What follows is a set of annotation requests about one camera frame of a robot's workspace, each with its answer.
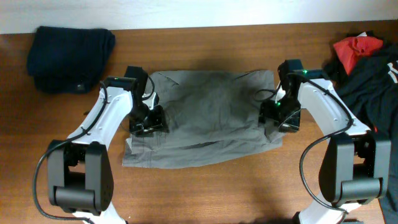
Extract grey shorts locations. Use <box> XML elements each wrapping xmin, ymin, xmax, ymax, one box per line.
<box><xmin>123</xmin><ymin>70</ymin><xmax>284</xmax><ymax>169</ymax></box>

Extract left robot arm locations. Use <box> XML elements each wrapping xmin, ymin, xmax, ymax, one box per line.
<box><xmin>43</xmin><ymin>75</ymin><xmax>168</xmax><ymax>223</ymax></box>

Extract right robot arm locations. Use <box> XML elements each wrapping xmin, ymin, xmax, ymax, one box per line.
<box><xmin>259</xmin><ymin>70</ymin><xmax>391</xmax><ymax>224</ymax></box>

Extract black printed t-shirt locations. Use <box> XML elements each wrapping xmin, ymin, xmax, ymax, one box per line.
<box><xmin>323</xmin><ymin>31</ymin><xmax>397</xmax><ymax>223</ymax></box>

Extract red garment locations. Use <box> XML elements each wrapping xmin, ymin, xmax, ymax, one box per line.
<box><xmin>333</xmin><ymin>36</ymin><xmax>383</xmax><ymax>76</ymax></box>

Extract folded navy blue garment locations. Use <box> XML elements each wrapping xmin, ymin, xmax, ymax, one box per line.
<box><xmin>27</xmin><ymin>26</ymin><xmax>116</xmax><ymax>94</ymax></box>

